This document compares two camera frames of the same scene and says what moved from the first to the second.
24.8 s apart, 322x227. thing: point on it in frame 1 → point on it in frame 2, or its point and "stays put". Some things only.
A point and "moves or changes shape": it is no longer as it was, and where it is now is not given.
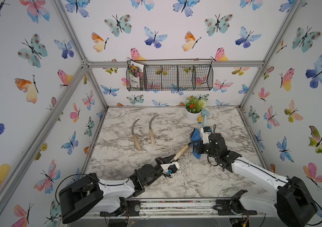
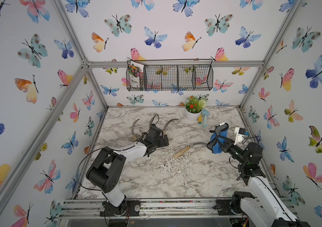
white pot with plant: (193, 107) stays put
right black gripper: (199, 147) → (228, 146)
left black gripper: (163, 160) → (162, 143)
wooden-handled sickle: (152, 136) moves or changes shape
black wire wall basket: (178, 74) stays put
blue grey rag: (195, 136) moves or changes shape
